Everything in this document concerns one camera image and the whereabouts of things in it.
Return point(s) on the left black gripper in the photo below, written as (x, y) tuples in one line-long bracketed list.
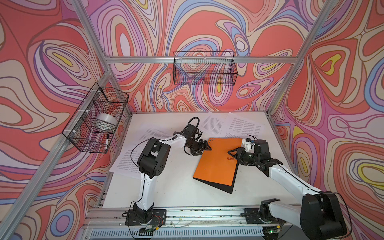
[(201, 147)]

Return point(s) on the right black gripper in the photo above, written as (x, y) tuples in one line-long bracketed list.
[(239, 152)]

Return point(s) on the orange and black folder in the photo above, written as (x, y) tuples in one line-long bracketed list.
[(216, 167)]

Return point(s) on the printed paper sheet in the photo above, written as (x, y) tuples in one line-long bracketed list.
[(212, 124), (145, 132), (236, 126), (125, 164)]

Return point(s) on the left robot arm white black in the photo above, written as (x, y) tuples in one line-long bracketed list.
[(152, 162)]

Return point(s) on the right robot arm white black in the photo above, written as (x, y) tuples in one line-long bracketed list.
[(319, 214)]

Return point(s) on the black marker in basket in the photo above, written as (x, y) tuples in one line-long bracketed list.
[(107, 141)]

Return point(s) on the white tape roll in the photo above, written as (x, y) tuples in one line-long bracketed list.
[(105, 122)]

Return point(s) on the green circuit board left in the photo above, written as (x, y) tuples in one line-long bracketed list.
[(146, 231)]

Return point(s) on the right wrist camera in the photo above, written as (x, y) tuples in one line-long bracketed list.
[(247, 144)]

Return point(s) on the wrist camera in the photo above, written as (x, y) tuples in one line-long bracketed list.
[(191, 131), (247, 144)]

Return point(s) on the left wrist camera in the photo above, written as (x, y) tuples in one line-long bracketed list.
[(191, 131)]

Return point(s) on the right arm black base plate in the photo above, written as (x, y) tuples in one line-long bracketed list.
[(255, 216)]

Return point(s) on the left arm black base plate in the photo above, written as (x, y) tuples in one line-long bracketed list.
[(154, 218)]

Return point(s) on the black wire basket at back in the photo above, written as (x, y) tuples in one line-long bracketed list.
[(208, 68)]

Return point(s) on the black wire basket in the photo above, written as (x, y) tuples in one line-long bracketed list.
[(208, 68), (80, 130)]

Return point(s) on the black wire basket on left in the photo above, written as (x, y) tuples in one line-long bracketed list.
[(80, 130)]

